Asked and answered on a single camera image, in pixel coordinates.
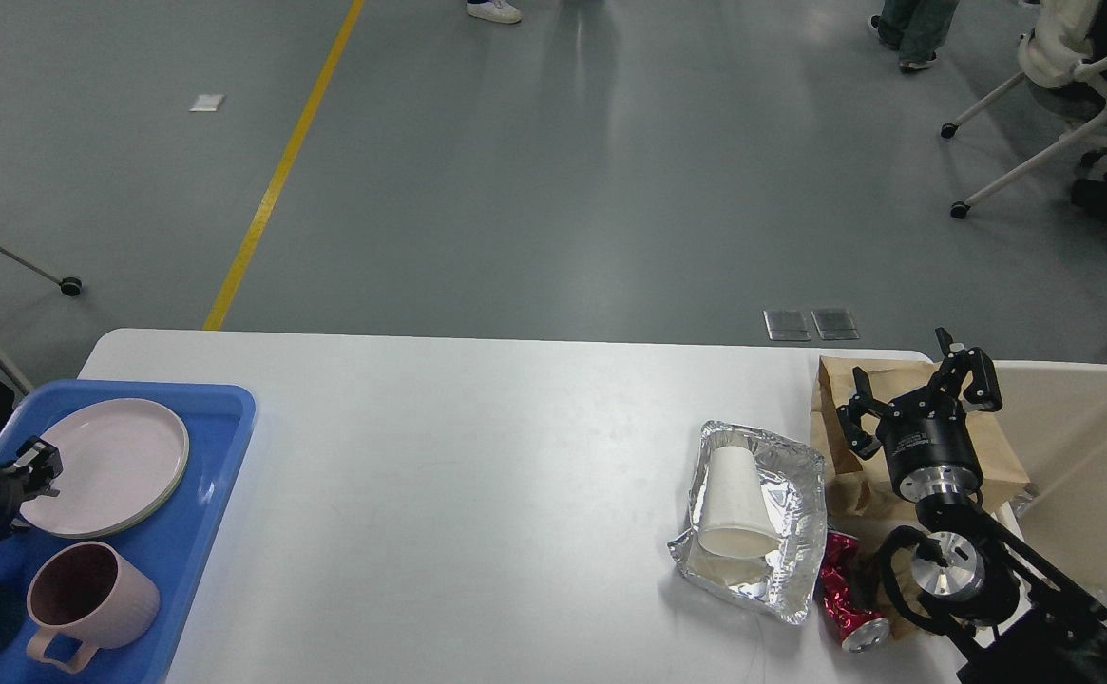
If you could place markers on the aluminium foil tray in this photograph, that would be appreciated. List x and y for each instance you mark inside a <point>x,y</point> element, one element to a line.
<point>780,584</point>

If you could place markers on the floor socket plate right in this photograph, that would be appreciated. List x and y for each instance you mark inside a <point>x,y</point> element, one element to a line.
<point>835,324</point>

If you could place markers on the white paper cup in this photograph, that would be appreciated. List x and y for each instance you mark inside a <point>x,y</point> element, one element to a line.
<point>735,522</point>

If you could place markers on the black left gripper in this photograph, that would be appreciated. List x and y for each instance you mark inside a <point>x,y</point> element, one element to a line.
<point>31,476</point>

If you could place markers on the office chair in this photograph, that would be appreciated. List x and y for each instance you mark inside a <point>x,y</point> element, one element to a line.
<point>1057,62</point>

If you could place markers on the crushed red can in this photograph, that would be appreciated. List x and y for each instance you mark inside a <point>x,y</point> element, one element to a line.
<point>858,625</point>

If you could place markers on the brown paper bag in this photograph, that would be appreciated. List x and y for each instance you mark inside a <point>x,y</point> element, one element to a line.
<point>862,488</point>

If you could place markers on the person in grey jeans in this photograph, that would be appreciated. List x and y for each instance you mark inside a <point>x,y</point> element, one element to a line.
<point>915,30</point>

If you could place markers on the beige plastic bin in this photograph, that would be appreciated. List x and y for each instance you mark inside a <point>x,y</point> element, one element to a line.
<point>1054,416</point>

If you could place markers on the floor socket plate left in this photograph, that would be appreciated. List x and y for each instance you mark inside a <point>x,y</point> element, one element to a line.
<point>787,325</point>

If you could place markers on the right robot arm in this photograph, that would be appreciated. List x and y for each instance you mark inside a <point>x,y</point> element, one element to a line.
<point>960,573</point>

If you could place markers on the green plate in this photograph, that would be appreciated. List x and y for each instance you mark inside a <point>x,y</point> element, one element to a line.
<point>119,488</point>

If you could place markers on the floor socket plate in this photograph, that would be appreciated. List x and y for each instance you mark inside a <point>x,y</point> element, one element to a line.
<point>787,325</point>
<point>835,324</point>

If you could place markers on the crumpled brown paper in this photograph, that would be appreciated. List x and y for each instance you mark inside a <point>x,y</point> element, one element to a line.
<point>870,578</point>

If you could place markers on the distant person legs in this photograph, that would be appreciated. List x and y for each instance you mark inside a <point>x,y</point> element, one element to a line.
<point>500,12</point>

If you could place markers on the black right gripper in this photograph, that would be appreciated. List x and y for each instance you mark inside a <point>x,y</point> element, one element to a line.
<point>928,451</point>

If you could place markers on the pink plate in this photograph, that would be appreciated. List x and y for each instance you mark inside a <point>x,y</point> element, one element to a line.
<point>115,423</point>

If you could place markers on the pink mug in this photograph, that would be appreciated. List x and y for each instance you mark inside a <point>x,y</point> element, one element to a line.
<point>84,599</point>

